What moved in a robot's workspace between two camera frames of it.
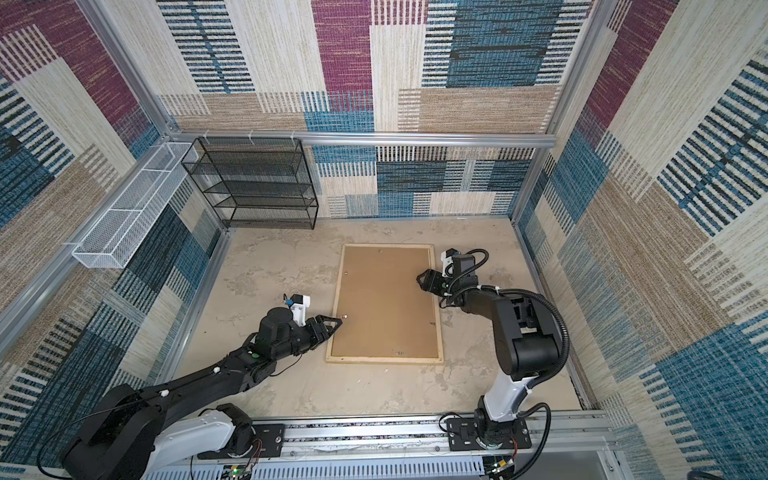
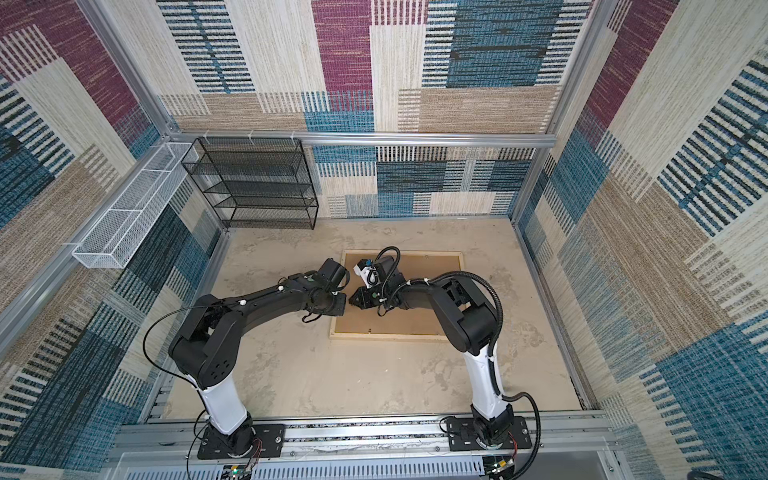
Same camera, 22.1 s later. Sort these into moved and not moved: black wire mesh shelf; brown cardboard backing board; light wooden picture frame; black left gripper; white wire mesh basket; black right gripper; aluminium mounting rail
Moved: black right gripper; light wooden picture frame; brown cardboard backing board; black left gripper
Not moved: white wire mesh basket; black wire mesh shelf; aluminium mounting rail
